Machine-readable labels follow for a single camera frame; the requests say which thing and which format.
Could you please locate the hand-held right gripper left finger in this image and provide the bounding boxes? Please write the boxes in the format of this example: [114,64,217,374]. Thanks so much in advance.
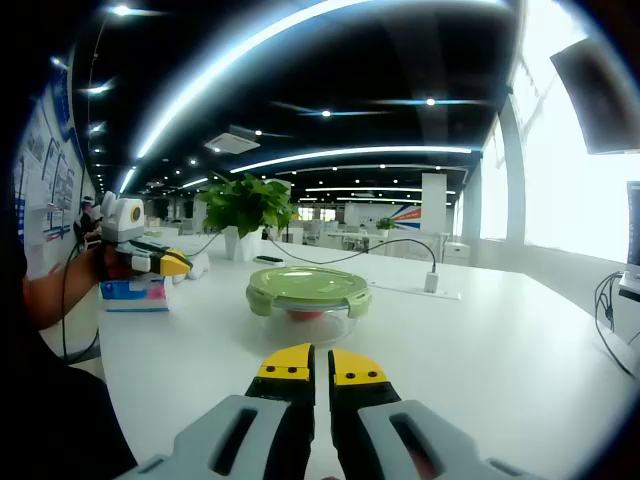
[117,342,317,480]

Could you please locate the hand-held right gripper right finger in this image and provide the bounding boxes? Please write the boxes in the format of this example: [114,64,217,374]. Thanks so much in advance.
[327,348,546,480]

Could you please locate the round glass container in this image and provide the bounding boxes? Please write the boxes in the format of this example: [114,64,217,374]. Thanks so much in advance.
[258,294,359,347]

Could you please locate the red tomato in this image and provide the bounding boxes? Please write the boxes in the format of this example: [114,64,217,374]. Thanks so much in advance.
[285,305,337,325]

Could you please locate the green container lid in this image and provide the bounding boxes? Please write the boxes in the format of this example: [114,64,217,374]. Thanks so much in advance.
[244,266,374,320]

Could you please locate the white tabletop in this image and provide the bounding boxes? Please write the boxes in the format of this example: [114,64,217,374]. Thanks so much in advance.
[97,239,640,480]

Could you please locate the person's left hand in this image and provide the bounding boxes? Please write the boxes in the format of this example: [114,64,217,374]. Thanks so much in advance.
[94,244,136,282]

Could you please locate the white rounded object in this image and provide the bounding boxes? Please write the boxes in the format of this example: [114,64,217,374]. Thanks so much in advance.
[172,251,211,285]

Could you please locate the blue pink tissue pack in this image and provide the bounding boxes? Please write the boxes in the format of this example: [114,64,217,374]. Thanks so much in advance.
[98,277,170,314]

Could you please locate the green potted plant white pot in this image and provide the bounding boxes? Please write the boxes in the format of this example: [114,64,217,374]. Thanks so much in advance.
[196,172,300,262]

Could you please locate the ceiling air conditioner vent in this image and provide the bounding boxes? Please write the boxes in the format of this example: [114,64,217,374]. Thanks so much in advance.
[203,124,261,154]

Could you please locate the white power strip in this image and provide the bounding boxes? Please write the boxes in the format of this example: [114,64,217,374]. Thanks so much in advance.
[367,278,462,302]

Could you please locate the long ceiling light strip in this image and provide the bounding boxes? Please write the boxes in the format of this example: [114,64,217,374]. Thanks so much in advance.
[137,0,381,159]
[229,145,474,175]

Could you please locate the white cabinet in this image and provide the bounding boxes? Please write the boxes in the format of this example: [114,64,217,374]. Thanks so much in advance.
[443,241,471,266]

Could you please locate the small black monitor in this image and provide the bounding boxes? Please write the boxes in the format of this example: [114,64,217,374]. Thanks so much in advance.
[625,180,640,269]

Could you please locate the large black monitor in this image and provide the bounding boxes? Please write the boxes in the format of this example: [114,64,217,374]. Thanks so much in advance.
[549,37,640,156]

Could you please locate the wall poster board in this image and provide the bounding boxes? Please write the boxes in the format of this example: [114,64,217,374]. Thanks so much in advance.
[12,84,86,246]

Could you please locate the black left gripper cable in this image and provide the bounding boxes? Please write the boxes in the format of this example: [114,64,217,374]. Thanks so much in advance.
[60,242,101,364]

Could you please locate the black charger cable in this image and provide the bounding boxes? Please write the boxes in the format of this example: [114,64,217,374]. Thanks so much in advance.
[187,230,437,275]

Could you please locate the black monitor cables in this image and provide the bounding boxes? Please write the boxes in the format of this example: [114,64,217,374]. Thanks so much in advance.
[593,272,639,379]

